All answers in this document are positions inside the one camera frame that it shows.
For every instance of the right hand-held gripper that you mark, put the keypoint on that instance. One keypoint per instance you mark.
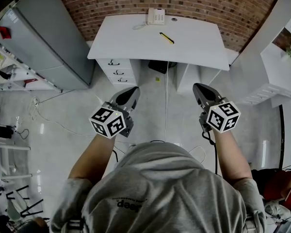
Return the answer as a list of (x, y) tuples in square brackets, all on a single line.
[(223, 116)]

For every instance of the small green plant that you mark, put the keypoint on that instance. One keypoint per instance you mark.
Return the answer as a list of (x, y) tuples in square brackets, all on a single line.
[(290, 51)]

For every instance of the grey refrigerator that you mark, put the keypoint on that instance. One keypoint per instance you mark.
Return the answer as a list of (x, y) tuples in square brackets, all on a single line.
[(46, 33)]

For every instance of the white stool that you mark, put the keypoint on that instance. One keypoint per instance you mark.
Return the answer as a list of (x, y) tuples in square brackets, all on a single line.
[(8, 147)]

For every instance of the yellow black utility knife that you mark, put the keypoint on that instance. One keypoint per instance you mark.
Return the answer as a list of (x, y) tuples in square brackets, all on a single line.
[(166, 38)]

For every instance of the white cabinet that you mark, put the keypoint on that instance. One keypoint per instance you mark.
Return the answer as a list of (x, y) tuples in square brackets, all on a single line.
[(257, 57)]

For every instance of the person's left forearm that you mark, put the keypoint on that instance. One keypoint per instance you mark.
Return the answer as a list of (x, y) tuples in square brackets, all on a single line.
[(92, 156)]

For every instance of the black box under desk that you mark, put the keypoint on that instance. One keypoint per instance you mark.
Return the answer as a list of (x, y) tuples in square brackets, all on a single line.
[(157, 66)]

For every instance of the white desk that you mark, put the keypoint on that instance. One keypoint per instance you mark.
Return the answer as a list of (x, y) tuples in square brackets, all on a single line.
[(196, 45)]

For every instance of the white open shelf unit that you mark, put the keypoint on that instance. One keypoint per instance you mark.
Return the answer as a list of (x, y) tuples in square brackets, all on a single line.
[(17, 74)]

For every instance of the person's right forearm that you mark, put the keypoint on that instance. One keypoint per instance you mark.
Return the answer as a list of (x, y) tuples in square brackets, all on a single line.
[(232, 156)]

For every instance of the yellow floor sticker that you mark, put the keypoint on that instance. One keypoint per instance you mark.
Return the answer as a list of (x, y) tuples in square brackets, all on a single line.
[(157, 79)]

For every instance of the red fridge magnet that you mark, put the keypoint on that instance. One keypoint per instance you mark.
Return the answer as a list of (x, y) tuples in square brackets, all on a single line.
[(4, 32)]

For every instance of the black folding stand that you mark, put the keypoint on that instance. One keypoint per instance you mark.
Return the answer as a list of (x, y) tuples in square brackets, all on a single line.
[(26, 211)]

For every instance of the white desk telephone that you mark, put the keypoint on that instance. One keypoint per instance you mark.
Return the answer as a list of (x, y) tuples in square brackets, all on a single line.
[(156, 16)]

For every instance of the white desk drawer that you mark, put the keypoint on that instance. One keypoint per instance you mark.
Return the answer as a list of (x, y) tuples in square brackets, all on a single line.
[(123, 72), (128, 80), (121, 62)]

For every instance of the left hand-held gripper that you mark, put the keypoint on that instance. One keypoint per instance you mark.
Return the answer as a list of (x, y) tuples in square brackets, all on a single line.
[(106, 120)]

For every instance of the person's grey shirt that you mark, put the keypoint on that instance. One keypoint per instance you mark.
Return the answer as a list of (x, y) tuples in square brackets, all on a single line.
[(160, 190)]

